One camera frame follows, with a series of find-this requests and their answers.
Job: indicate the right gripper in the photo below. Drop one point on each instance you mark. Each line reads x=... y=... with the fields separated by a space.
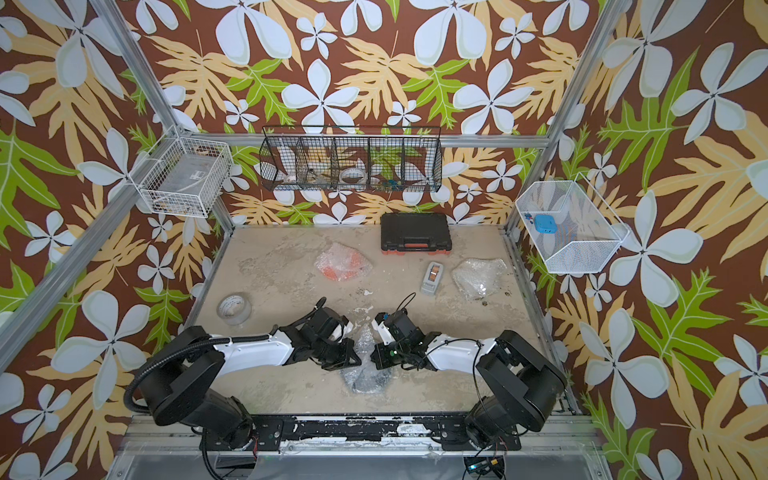
x=381 y=361

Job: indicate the grey tape dispenser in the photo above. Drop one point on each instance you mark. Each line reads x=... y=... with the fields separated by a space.
x=432 y=278

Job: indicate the clear bubble wrap sheet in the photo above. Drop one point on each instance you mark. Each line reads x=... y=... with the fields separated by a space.
x=340 y=248

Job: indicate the clear tape roll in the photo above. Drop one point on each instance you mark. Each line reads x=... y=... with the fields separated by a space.
x=234 y=309

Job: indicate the orange plastic plate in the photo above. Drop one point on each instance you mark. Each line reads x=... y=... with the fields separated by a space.
x=342 y=266

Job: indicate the black dinner plate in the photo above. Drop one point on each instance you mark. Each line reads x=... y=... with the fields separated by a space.
x=368 y=381

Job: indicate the white wire basket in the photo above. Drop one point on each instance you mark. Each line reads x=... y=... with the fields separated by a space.
x=589 y=233
x=182 y=175

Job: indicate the white wire basket right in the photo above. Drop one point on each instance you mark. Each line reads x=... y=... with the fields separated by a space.
x=589 y=233

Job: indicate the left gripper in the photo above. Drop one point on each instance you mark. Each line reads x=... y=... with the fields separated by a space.
x=346 y=358

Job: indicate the blue small object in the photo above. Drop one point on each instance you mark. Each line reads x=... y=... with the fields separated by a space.
x=545 y=224

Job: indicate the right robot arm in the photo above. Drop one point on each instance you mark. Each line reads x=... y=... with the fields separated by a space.
x=524 y=384

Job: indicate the black wire basket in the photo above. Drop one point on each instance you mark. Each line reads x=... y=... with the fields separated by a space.
x=385 y=159

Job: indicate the white wire basket left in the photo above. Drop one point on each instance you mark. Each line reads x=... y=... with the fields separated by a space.
x=182 y=175

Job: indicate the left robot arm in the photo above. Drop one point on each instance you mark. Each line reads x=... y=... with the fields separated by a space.
x=175 y=385

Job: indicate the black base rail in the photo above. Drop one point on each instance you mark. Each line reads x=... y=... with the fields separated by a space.
x=431 y=431

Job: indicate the black tool case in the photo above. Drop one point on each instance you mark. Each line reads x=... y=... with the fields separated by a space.
x=415 y=232

